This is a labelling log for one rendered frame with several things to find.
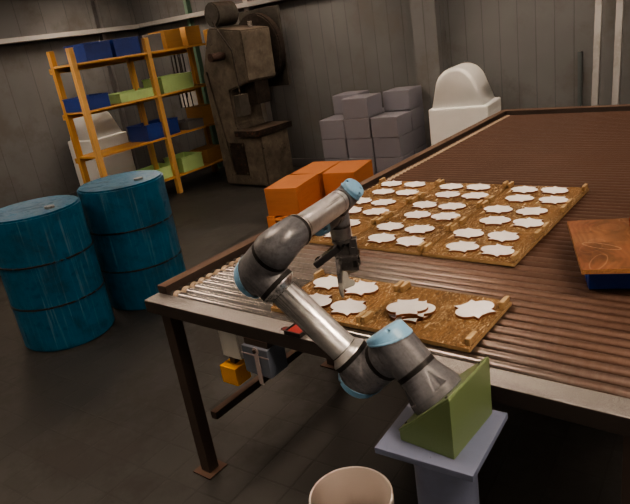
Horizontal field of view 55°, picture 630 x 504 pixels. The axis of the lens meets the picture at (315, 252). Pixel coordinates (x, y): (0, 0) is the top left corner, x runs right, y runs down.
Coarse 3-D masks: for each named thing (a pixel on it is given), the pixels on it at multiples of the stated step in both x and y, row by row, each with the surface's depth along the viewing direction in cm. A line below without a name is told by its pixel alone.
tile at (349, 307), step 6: (342, 300) 229; (348, 300) 229; (354, 300) 228; (336, 306) 225; (342, 306) 225; (348, 306) 224; (354, 306) 223; (360, 306) 222; (336, 312) 221; (342, 312) 220; (348, 312) 219; (354, 312) 218
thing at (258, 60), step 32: (224, 32) 767; (256, 32) 770; (224, 64) 788; (256, 64) 778; (224, 96) 810; (256, 96) 790; (224, 128) 833; (256, 128) 806; (224, 160) 858; (256, 160) 814; (288, 160) 837
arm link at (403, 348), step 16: (400, 320) 162; (384, 336) 157; (400, 336) 157; (416, 336) 160; (368, 352) 163; (384, 352) 158; (400, 352) 156; (416, 352) 156; (384, 368) 160; (400, 368) 156
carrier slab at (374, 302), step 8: (312, 280) 255; (368, 280) 246; (304, 288) 248; (312, 288) 247; (384, 288) 237; (392, 288) 236; (336, 296) 236; (344, 296) 235; (352, 296) 234; (368, 296) 232; (376, 296) 231; (384, 296) 230; (392, 296) 229; (368, 304) 225; (376, 304) 224; (384, 304) 224; (280, 312) 233; (328, 312) 224; (336, 320) 217; (344, 320) 216; (352, 320) 215
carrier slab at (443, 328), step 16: (416, 288) 232; (432, 304) 218; (448, 304) 216; (496, 304) 210; (384, 320) 212; (432, 320) 207; (448, 320) 205; (464, 320) 203; (480, 320) 202; (496, 320) 201; (432, 336) 196; (448, 336) 195; (464, 336) 193; (480, 336) 192
